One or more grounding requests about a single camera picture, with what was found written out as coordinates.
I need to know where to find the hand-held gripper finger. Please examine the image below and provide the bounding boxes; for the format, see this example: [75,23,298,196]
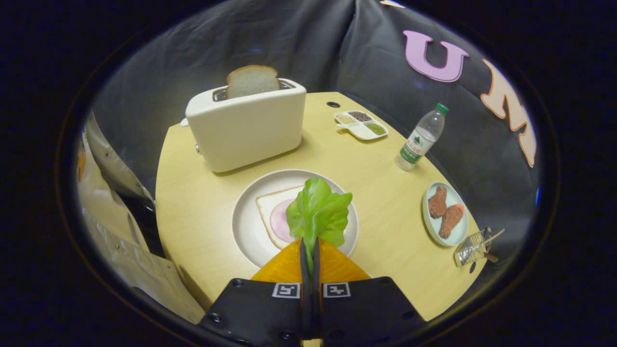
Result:
[198,239,312,347]
[312,239,427,347]

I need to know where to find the clear glass holder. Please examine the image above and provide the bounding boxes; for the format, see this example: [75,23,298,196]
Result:
[454,227,493,267]

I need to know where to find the beige round plate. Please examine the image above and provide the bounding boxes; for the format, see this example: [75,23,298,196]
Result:
[231,169,360,269]

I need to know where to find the white toaster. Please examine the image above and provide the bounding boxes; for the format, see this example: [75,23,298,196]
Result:
[185,78,308,174]

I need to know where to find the clear green-capped water bottle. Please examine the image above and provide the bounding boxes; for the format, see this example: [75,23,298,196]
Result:
[395,102,450,172]

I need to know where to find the person's beige jacket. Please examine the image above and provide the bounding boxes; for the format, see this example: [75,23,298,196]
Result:
[76,111,207,324]

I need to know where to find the white bread slice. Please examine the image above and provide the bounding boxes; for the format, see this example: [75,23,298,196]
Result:
[255,186,309,250]

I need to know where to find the white divided condiment tray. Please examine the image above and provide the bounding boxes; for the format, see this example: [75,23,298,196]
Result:
[334,110,389,141]

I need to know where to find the brown fried chicken piece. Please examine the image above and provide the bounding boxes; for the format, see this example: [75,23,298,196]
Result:
[428,186,448,219]
[439,203,466,240]

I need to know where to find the green lettuce leaf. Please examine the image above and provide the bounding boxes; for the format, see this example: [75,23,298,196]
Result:
[285,177,353,270]

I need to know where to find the light blue plate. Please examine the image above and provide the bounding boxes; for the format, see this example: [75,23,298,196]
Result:
[422,182,469,247]

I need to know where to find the black backdrop cloth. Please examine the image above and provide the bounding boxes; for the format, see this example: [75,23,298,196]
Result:
[89,0,541,270]

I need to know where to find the pink ham slice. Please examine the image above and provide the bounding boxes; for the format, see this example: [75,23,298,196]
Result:
[269,199,297,243]

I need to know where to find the toasted bread slice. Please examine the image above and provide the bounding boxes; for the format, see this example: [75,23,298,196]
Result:
[226,65,281,100]

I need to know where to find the wooden stick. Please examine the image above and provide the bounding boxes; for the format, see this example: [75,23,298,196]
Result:
[477,228,506,247]

